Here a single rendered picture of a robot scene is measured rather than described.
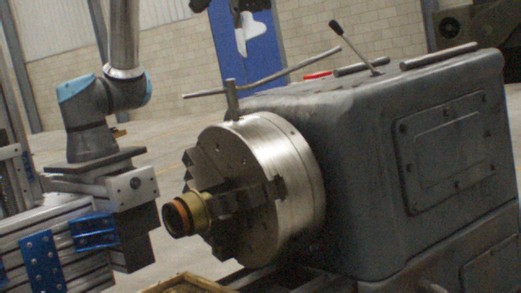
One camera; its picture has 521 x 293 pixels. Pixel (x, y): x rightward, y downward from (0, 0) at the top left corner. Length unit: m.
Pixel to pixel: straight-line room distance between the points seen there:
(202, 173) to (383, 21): 10.89
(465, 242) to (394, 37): 10.59
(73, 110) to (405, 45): 10.46
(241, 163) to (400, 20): 10.78
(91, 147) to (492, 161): 1.05
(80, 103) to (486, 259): 1.13
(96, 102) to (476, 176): 1.02
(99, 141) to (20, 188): 0.25
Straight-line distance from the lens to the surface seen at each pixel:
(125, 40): 1.66
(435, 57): 1.43
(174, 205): 1.13
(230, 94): 1.18
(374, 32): 12.10
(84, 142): 1.68
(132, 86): 1.72
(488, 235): 1.53
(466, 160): 1.42
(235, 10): 1.13
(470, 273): 1.47
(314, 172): 1.15
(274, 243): 1.14
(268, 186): 1.09
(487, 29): 9.74
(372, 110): 1.17
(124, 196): 1.57
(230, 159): 1.17
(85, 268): 1.68
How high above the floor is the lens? 1.37
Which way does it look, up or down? 10 degrees down
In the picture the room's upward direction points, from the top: 12 degrees counter-clockwise
